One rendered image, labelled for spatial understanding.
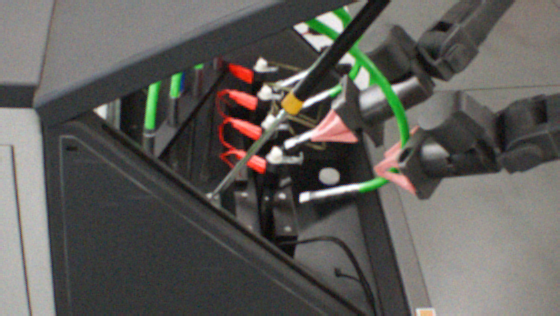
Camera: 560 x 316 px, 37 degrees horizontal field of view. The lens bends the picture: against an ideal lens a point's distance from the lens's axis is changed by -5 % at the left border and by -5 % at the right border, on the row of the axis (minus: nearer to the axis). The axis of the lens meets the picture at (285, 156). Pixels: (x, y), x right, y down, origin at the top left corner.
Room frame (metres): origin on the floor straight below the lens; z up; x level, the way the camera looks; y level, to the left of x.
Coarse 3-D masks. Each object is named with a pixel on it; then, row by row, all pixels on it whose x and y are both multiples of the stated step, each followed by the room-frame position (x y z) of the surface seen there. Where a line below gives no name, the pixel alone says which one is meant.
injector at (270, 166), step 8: (272, 168) 1.03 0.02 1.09; (280, 168) 1.04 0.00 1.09; (264, 176) 1.04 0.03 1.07; (272, 176) 1.03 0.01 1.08; (280, 176) 1.04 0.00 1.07; (288, 176) 1.05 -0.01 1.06; (264, 184) 1.03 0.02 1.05; (272, 184) 1.03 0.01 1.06; (280, 184) 1.04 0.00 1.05; (288, 184) 1.04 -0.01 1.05; (264, 192) 1.03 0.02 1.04; (272, 192) 1.03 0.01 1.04; (264, 200) 1.04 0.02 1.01; (272, 200) 1.04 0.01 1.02; (264, 208) 1.04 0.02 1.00; (264, 216) 1.04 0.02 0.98; (264, 224) 1.04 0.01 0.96; (264, 232) 1.04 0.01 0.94
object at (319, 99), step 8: (344, 8) 1.22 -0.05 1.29; (192, 72) 1.17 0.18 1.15; (200, 72) 1.17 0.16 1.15; (352, 72) 1.23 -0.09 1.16; (192, 80) 1.17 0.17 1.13; (200, 80) 1.17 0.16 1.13; (192, 88) 1.16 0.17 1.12; (200, 88) 1.17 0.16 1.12; (336, 88) 1.23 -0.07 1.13; (320, 96) 1.22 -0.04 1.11; (328, 96) 1.22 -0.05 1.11; (304, 104) 1.21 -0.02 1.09; (312, 104) 1.21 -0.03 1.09; (320, 104) 1.21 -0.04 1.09
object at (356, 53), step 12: (312, 24) 0.96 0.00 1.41; (324, 24) 0.96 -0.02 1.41; (336, 36) 0.95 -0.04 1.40; (360, 60) 0.95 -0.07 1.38; (372, 72) 0.94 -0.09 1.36; (156, 84) 0.99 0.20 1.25; (384, 84) 0.94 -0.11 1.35; (156, 96) 0.99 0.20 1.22; (396, 96) 0.94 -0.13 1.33; (396, 108) 0.94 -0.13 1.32; (408, 132) 0.94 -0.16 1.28; (396, 168) 0.93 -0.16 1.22; (372, 180) 0.94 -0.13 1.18; (384, 180) 0.93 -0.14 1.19; (360, 192) 0.94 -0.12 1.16
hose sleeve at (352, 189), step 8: (352, 184) 0.95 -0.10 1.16; (312, 192) 0.96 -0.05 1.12; (320, 192) 0.95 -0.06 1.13; (328, 192) 0.95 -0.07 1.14; (336, 192) 0.94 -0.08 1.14; (344, 192) 0.94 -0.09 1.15; (352, 192) 0.94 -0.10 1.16; (312, 200) 0.95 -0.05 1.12; (320, 200) 0.95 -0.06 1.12; (328, 200) 0.94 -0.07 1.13
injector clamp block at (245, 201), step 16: (224, 112) 1.30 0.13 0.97; (240, 112) 1.30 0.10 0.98; (224, 128) 1.28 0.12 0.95; (224, 192) 1.18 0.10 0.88; (240, 192) 1.08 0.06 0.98; (288, 192) 1.10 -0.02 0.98; (224, 208) 1.16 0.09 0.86; (240, 208) 1.04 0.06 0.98; (256, 208) 1.05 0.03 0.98; (272, 208) 1.06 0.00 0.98; (288, 208) 1.06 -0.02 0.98; (256, 224) 1.01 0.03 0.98; (272, 224) 1.04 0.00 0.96; (288, 224) 1.03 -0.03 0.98; (272, 240) 1.02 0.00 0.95; (288, 240) 1.00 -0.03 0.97
